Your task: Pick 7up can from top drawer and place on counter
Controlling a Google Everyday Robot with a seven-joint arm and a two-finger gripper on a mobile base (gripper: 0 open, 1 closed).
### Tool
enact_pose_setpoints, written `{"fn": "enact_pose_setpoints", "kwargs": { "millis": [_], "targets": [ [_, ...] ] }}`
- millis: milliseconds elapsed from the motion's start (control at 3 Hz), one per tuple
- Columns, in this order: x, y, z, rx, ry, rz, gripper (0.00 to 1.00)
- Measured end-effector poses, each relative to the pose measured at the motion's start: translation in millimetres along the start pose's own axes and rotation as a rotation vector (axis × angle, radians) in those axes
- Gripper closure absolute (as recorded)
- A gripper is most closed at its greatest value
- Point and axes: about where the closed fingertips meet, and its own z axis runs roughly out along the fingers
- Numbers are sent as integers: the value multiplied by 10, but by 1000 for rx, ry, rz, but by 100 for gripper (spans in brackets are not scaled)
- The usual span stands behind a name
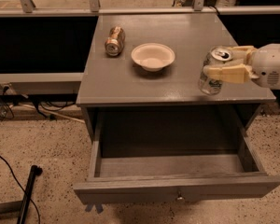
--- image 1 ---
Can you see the orange soda can lying down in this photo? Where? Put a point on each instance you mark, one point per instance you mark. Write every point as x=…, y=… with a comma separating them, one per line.
x=115, y=42

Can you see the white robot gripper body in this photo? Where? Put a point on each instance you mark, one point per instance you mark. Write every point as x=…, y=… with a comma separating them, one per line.
x=270, y=64

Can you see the grey open top drawer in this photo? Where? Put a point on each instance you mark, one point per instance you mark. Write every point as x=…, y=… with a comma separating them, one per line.
x=198, y=152

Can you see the black stand leg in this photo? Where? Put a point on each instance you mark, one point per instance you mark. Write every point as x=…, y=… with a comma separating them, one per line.
x=35, y=171

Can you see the grey wall shelf ledge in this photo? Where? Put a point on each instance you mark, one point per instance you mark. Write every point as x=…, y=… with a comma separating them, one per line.
x=42, y=83

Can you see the silver 7up soda can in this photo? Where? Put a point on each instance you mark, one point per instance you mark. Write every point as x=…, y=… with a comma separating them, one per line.
x=215, y=58

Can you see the white paper bowl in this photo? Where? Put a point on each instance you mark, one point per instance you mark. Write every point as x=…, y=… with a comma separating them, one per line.
x=153, y=57

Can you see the grey metal railing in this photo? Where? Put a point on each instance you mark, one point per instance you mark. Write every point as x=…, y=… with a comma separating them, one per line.
x=115, y=3

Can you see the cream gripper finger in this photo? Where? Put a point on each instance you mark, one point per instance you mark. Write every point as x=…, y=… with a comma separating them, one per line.
x=242, y=52
x=239, y=73

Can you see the grey wooden cabinet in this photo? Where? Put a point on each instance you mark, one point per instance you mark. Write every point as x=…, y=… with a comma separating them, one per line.
x=118, y=81

